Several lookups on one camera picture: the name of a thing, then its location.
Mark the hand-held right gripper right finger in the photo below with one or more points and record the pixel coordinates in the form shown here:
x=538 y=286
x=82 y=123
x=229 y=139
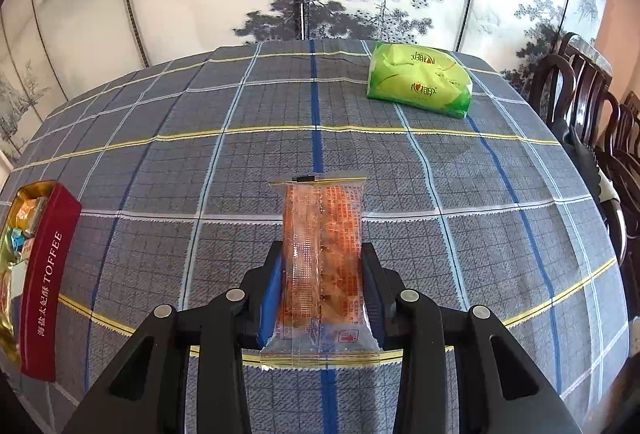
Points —
x=372 y=294

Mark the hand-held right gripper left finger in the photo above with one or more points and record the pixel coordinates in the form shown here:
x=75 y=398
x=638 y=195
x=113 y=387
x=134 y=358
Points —
x=272 y=294

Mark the small clear orange snack packet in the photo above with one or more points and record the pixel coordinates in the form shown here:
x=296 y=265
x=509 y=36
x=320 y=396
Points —
x=320 y=264

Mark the red and gold tin box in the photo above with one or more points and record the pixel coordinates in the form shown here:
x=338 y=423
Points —
x=47 y=294

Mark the green tissue pack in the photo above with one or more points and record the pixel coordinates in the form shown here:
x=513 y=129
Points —
x=420 y=79

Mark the dark cloth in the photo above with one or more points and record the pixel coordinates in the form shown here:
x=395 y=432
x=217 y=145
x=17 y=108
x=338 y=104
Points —
x=585 y=154

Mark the dark wooden chair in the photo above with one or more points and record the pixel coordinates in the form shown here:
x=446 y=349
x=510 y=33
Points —
x=625 y=139
x=575 y=74

